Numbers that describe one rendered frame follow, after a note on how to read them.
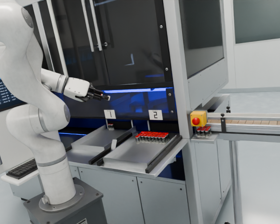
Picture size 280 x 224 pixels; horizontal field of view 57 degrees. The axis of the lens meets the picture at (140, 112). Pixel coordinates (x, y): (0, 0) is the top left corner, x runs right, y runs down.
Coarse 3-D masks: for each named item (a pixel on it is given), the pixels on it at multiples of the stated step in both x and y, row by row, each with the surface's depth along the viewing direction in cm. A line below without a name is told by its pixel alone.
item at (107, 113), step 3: (105, 111) 170; (108, 111) 169; (111, 111) 168; (114, 111) 166; (105, 114) 171; (108, 114) 170; (111, 114) 168; (114, 114) 167; (105, 117) 172; (108, 117) 171; (111, 117) 169; (114, 117) 168
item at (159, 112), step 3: (150, 111) 152; (153, 111) 151; (156, 111) 150; (159, 111) 149; (150, 114) 153; (153, 114) 152; (159, 114) 150; (150, 117) 154; (153, 117) 152; (159, 117) 150
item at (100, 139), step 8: (104, 128) 184; (88, 136) 171; (96, 136) 173; (104, 136) 170; (112, 136) 168; (120, 136) 158; (72, 144) 157; (80, 144) 154; (88, 144) 161; (96, 144) 159; (104, 144) 157
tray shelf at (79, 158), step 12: (168, 132) 160; (180, 144) 140; (72, 156) 147; (84, 156) 145; (168, 156) 128; (96, 168) 132; (108, 168) 127; (120, 168) 124; (132, 168) 122; (156, 168) 118
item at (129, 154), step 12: (120, 144) 144; (132, 144) 150; (144, 144) 147; (156, 144) 144; (168, 144) 136; (108, 156) 134; (120, 156) 136; (132, 156) 134; (144, 156) 132; (156, 156) 125; (144, 168) 119
